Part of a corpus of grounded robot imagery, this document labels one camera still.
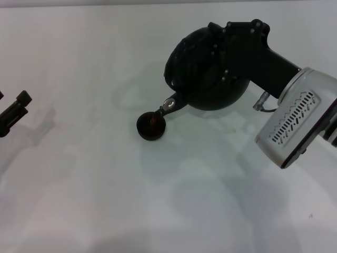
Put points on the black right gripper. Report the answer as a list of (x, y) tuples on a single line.
[(263, 60)]

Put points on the dark brown round teacup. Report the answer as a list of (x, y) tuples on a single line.
[(151, 131)]

